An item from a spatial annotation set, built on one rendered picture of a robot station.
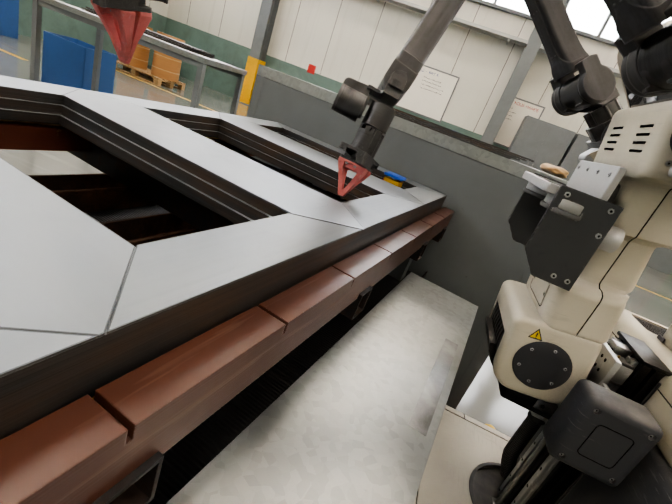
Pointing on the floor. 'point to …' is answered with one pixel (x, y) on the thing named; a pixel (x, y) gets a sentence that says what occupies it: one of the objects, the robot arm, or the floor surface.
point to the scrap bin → (75, 63)
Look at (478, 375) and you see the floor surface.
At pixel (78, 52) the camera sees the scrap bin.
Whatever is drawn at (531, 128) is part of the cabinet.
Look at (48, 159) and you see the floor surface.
